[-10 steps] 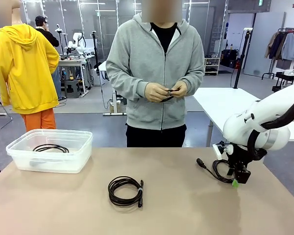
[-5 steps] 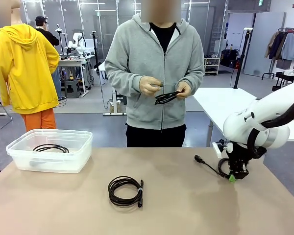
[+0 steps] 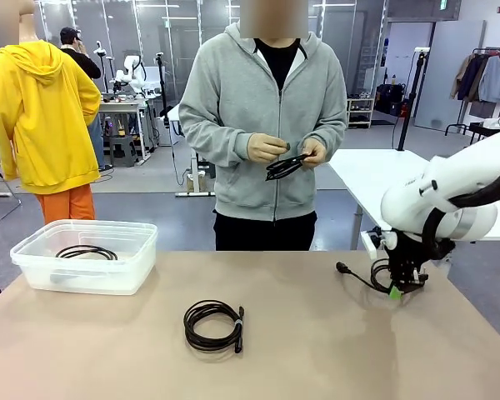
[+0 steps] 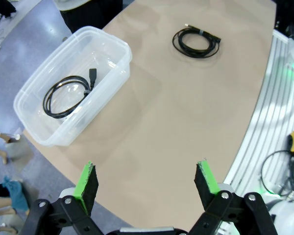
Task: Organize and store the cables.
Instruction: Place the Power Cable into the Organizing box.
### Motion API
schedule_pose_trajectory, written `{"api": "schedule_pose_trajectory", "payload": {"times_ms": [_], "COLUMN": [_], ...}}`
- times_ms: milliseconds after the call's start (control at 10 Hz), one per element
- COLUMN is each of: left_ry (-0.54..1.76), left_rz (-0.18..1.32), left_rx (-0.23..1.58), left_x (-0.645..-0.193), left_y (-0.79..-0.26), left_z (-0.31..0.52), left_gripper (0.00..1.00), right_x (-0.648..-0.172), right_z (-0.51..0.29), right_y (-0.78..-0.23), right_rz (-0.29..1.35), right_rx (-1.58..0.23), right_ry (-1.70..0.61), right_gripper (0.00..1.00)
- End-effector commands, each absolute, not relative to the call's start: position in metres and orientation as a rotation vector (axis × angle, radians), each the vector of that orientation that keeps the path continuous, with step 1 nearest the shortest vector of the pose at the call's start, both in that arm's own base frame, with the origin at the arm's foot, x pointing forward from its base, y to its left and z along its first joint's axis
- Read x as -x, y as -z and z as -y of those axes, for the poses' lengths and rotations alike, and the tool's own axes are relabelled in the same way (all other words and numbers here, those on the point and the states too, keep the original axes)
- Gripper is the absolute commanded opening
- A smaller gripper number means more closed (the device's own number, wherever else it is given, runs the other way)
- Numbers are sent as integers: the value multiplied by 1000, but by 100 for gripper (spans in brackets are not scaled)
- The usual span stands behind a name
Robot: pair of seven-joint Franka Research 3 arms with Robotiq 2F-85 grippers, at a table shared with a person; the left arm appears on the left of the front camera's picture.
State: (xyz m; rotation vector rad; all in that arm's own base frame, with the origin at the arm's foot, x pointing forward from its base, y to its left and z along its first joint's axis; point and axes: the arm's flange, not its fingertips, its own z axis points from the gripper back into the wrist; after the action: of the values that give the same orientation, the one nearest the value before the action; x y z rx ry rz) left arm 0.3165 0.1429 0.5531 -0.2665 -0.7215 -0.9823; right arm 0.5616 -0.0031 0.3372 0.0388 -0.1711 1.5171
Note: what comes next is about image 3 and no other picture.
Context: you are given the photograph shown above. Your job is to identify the clear plastic storage container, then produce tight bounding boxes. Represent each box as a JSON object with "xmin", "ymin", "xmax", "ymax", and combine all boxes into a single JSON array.
[{"xmin": 10, "ymin": 219, "xmax": 158, "ymax": 297}]

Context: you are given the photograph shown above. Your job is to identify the right wrist camera white housing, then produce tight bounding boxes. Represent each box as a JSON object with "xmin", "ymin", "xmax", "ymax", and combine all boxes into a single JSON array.
[{"xmin": 361, "ymin": 228, "xmax": 399, "ymax": 255}]

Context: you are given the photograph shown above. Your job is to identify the orange trousers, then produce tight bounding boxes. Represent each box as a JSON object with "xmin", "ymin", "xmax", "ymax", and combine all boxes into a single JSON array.
[{"xmin": 35, "ymin": 182, "xmax": 97, "ymax": 226}]

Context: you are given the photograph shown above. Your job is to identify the black bags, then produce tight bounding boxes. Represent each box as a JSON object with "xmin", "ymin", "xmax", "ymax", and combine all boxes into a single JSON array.
[{"xmin": 377, "ymin": 82, "xmax": 408, "ymax": 117}]

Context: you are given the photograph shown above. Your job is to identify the yellow hoodie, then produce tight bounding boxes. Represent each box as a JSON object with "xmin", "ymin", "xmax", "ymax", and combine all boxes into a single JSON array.
[{"xmin": 0, "ymin": 41, "xmax": 103, "ymax": 196}]

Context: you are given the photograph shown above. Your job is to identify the person's right forearm grey sleeve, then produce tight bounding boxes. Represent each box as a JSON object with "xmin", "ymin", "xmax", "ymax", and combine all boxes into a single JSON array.
[{"xmin": 178, "ymin": 112, "xmax": 258, "ymax": 166}]

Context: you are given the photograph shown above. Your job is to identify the black cord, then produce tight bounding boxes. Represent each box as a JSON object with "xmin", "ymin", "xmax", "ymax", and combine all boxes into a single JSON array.
[{"xmin": 54, "ymin": 244, "xmax": 118, "ymax": 263}]

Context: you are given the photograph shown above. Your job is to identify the clothes rack with coats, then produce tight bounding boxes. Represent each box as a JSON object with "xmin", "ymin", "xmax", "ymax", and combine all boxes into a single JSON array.
[{"xmin": 444, "ymin": 47, "xmax": 500, "ymax": 137}]

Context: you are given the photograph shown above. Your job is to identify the grey partition panel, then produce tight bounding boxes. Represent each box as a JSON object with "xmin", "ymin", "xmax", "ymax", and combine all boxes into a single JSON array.
[{"xmin": 414, "ymin": 19, "xmax": 488, "ymax": 133}]

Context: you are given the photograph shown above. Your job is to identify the grey stool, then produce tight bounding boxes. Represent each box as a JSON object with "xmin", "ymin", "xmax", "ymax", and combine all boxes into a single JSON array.
[{"xmin": 107, "ymin": 135, "xmax": 139, "ymax": 168}]

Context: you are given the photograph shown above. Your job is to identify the black cart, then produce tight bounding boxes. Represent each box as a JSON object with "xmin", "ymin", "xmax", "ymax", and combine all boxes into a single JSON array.
[{"xmin": 468, "ymin": 121, "xmax": 500, "ymax": 147}]

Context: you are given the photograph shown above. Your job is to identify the person's left hand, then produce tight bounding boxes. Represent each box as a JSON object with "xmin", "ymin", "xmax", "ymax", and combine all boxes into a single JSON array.
[{"xmin": 297, "ymin": 138, "xmax": 328, "ymax": 170}]

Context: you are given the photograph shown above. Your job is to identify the white table with legs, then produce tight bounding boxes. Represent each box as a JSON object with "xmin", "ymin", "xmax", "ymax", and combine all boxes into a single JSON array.
[{"xmin": 327, "ymin": 148, "xmax": 500, "ymax": 252}]

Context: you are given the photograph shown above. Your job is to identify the white shoe rack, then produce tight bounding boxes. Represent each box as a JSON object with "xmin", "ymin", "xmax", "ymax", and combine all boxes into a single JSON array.
[{"xmin": 346, "ymin": 97, "xmax": 376, "ymax": 129}]

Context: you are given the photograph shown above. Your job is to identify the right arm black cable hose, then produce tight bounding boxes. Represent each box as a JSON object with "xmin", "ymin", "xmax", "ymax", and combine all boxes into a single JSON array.
[{"xmin": 420, "ymin": 160, "xmax": 500, "ymax": 262}]

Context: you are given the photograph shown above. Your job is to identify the person's left forearm grey sleeve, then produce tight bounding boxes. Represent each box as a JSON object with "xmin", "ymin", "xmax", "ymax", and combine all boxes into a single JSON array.
[{"xmin": 312, "ymin": 116, "xmax": 348, "ymax": 162}]

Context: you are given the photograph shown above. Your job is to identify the white desk frame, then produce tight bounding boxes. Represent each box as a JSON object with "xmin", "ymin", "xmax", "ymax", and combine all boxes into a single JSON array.
[{"xmin": 168, "ymin": 103, "xmax": 216, "ymax": 198}]

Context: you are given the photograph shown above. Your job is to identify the thin black cable grey tie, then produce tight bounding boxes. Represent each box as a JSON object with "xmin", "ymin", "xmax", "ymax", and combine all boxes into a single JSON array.
[{"xmin": 182, "ymin": 302, "xmax": 246, "ymax": 355}]

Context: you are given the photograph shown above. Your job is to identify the grey workbench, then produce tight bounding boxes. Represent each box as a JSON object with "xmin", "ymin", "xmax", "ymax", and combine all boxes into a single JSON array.
[{"xmin": 98, "ymin": 97, "xmax": 152, "ymax": 166}]

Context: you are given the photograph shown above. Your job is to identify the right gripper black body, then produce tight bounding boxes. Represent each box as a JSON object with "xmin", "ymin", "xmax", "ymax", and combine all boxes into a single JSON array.
[{"xmin": 389, "ymin": 233, "xmax": 424, "ymax": 270}]

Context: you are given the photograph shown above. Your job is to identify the black braided USB extension cable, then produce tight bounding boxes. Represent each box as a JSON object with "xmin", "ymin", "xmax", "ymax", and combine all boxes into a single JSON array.
[{"xmin": 265, "ymin": 143, "xmax": 313, "ymax": 183}]

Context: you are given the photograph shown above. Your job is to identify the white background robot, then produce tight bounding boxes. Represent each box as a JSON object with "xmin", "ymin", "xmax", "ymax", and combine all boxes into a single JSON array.
[{"xmin": 114, "ymin": 53, "xmax": 149, "ymax": 99}]

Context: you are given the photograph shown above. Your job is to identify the black pole stand white top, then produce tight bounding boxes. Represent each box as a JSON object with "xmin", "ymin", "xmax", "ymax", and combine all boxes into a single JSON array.
[{"xmin": 393, "ymin": 47, "xmax": 431, "ymax": 152}]

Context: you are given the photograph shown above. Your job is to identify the person with black cap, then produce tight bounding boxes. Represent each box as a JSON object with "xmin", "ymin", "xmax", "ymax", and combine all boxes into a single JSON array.
[{"xmin": 59, "ymin": 27, "xmax": 108, "ymax": 172}]

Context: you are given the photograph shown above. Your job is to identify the person's right hand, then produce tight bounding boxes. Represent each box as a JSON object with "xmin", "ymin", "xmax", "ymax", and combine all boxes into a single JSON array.
[{"xmin": 247, "ymin": 132, "xmax": 292, "ymax": 163}]

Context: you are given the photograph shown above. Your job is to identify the person in grey hoodie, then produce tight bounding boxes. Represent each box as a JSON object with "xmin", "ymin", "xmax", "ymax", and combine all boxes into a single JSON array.
[{"xmin": 177, "ymin": 0, "xmax": 348, "ymax": 252}]

